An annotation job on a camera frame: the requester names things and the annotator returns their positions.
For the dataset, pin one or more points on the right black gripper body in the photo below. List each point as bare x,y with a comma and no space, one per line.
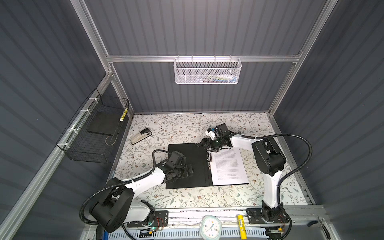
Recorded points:
217,143

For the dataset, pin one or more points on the printed paper sheet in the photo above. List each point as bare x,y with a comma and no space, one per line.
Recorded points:
227,168

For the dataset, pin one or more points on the black handled pliers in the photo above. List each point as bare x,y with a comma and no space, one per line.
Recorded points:
321,226

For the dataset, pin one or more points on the black grey stapler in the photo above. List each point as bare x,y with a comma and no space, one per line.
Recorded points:
145,133

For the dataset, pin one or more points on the white wire mesh basket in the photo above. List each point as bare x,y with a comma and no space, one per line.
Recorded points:
207,71

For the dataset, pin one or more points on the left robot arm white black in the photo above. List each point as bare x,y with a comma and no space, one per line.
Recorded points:
117,204

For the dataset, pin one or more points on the beige black clip folder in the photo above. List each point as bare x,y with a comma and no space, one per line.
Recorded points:
207,169

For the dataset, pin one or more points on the yellow glue stick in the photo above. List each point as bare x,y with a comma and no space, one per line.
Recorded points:
241,225

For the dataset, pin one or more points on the yellow marker in black basket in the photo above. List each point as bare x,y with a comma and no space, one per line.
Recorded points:
123,115

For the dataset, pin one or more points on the white round clock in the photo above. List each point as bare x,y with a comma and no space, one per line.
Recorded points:
210,228

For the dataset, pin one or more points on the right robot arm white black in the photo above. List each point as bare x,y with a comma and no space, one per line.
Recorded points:
269,159

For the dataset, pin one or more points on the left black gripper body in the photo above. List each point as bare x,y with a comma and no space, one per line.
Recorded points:
180,172

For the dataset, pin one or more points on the black wire mesh basket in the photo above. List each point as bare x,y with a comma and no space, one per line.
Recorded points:
96,132

